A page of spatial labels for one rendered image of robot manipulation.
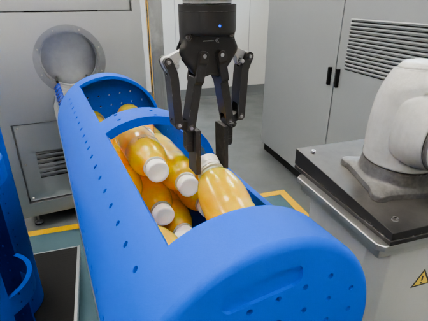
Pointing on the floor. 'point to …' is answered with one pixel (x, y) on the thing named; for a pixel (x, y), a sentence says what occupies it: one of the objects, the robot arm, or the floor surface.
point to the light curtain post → (156, 51)
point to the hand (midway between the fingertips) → (208, 148)
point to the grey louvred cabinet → (332, 67)
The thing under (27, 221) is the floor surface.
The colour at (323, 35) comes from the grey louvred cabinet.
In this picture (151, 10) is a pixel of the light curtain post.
